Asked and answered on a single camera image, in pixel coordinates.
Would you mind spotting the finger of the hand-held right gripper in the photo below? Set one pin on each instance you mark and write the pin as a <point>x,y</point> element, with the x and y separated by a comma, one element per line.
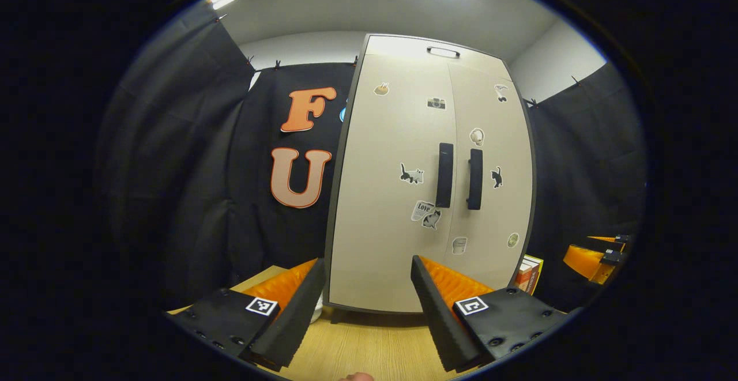
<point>588,260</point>
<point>620,241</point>

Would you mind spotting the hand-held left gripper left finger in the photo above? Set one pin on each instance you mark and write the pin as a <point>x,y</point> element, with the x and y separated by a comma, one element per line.
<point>300,317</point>

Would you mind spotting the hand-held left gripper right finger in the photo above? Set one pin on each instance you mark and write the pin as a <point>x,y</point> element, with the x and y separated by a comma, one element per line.
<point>438,317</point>

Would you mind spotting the white cabinet door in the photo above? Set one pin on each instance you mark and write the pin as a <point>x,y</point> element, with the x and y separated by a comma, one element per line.
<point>380,225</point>
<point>496,214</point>

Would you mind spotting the white shoe cabinet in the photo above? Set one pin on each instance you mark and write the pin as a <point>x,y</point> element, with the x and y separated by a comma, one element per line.
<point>398,46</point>

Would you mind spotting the orange white box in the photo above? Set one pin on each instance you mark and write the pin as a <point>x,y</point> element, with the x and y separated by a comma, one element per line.
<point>527,277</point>

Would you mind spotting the black backdrop cloth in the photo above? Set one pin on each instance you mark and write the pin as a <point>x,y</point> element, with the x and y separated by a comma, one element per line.
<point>582,156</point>
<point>173,168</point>

